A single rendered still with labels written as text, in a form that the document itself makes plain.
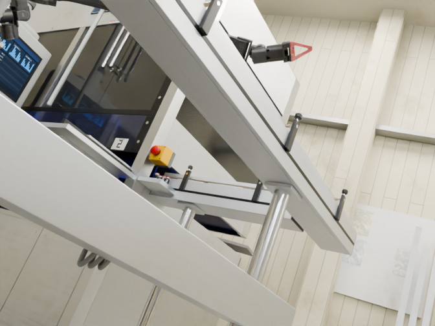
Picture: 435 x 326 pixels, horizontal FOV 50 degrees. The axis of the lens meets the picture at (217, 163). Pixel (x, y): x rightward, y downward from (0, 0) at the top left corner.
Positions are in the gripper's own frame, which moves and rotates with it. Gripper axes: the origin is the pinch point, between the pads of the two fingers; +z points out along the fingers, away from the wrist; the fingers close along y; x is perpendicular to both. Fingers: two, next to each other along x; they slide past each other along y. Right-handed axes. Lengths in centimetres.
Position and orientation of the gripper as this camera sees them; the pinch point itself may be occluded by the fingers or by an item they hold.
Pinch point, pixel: (309, 48)
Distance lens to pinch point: 166.6
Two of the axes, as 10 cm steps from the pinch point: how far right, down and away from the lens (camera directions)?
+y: -1.4, 2.9, -9.5
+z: 9.8, -0.9, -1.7
